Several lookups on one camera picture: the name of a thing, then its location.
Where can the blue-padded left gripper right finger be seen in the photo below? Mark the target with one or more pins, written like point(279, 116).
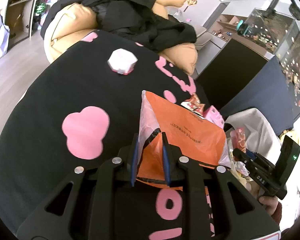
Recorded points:
point(166, 158)

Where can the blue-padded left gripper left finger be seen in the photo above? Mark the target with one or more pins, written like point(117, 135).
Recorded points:
point(134, 159)

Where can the red egg snack packet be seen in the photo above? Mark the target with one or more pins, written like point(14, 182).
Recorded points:
point(238, 139)

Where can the red sleeve forearm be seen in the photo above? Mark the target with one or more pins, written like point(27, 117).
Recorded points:
point(277, 215)

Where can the grey-lined round trash bin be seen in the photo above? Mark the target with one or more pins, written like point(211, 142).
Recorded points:
point(239, 171)

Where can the right hand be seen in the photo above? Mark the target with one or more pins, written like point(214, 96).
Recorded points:
point(270, 203)

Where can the grey cloth over chair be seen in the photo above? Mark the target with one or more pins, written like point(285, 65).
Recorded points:
point(259, 134)

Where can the yellow plush toy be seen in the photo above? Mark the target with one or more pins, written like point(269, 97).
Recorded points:
point(286, 132)

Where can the gold red snack wrapper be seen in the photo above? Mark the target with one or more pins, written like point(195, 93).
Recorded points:
point(194, 105)

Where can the pink cardboard box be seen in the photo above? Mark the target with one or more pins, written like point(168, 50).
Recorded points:
point(212, 115)

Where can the black tablecloth with pink print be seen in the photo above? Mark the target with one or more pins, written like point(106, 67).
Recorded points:
point(79, 112)

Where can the navy blue panel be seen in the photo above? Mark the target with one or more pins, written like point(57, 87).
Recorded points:
point(267, 92)

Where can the pink hexagonal box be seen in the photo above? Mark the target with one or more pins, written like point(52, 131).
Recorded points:
point(122, 61)

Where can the beige dining chair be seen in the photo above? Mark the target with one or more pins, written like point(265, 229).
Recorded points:
point(203, 37)

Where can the black garment on sofa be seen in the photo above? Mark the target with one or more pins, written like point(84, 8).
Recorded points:
point(134, 20)

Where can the glass display tank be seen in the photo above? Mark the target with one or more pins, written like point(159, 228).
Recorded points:
point(279, 35)

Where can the tan sofa cushions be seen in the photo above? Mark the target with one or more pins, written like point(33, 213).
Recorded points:
point(76, 21)

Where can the wooden shelf cabinet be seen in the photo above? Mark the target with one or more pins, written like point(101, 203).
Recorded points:
point(19, 18)

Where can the red hanging wall ornament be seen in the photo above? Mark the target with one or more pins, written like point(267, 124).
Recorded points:
point(190, 3)

